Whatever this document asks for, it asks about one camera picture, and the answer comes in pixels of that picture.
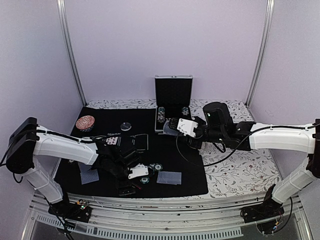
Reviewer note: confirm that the left chip stack in case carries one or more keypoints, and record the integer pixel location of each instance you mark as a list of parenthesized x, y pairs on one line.
[(161, 116)]

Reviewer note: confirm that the left aluminium corner post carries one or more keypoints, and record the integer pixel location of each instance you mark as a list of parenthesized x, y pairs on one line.
[(61, 7)]

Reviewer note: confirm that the patterned ceramic bowl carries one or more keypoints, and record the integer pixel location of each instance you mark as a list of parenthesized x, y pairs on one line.
[(85, 123)]

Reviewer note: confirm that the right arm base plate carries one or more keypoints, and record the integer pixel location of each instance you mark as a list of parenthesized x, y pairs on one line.
[(266, 209)]

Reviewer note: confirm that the blue card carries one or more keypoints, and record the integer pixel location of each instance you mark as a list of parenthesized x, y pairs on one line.
[(178, 178), (89, 176)]

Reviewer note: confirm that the triangular red black marker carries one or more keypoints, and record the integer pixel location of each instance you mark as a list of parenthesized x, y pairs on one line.
[(136, 186)]

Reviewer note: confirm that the blue card player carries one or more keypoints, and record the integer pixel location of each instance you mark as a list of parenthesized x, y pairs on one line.
[(162, 178)]

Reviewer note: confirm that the black poker mat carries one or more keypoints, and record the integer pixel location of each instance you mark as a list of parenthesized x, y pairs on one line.
[(172, 153)]

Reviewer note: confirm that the clear round dealer button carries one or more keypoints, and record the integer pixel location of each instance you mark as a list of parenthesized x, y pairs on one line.
[(125, 126)]

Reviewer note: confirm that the aluminium front rail frame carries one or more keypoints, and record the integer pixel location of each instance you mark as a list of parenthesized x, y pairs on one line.
[(188, 218)]

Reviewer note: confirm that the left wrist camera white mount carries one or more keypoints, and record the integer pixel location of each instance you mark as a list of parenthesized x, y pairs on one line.
[(139, 170)]

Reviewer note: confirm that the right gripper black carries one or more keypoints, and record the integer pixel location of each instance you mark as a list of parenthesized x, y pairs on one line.
[(197, 145)]

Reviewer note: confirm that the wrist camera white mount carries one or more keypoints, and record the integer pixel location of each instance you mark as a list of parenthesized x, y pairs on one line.
[(187, 127), (139, 170)]

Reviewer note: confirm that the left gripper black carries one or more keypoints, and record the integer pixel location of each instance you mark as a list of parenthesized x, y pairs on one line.
[(128, 191)]

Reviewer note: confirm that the right chip stack in case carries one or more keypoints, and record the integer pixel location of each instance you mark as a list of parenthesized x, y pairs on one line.
[(185, 111)]

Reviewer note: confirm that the right aluminium corner post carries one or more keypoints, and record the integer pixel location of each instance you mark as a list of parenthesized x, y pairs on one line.
[(270, 4)]

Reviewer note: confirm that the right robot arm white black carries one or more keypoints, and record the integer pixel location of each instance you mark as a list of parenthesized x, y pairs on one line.
[(218, 127)]

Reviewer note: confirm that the aluminium corner post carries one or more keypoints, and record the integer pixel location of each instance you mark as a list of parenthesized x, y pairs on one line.
[(270, 4), (61, 7)]

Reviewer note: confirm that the chip stack in case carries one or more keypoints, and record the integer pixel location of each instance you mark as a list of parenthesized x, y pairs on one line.
[(161, 116), (185, 111)]

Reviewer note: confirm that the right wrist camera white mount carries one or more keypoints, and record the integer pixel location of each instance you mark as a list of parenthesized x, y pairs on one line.
[(187, 127)]

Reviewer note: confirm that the aluminium poker chip case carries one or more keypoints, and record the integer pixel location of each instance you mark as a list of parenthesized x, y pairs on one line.
[(173, 92)]

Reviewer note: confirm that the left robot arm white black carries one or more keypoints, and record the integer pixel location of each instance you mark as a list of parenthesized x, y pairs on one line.
[(31, 140)]

